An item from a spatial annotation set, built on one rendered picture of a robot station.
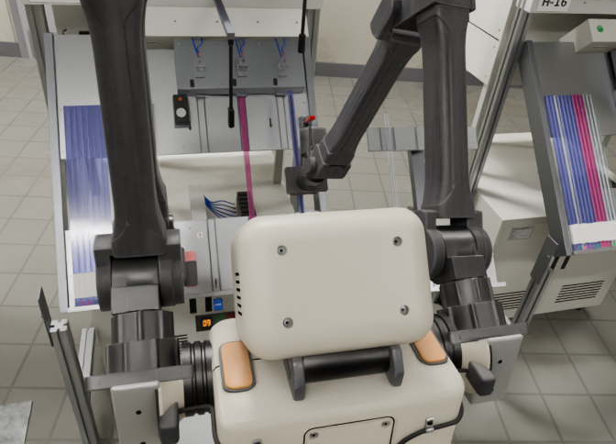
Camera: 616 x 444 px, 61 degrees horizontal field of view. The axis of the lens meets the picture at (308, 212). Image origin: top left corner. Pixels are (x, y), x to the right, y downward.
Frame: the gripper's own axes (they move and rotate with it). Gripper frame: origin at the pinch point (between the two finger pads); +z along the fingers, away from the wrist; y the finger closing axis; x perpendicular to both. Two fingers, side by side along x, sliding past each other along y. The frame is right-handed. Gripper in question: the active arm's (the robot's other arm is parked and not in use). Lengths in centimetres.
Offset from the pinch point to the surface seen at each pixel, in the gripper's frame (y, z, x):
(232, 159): 10, 79, -26
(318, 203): -7.2, 10.5, 3.5
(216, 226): 21.3, 9.9, 7.8
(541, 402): -99, 57, 81
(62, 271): 59, 8, 16
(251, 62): 9.0, 3.7, -34.7
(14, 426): 91, 71, 64
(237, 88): 13.2, 3.9, -27.8
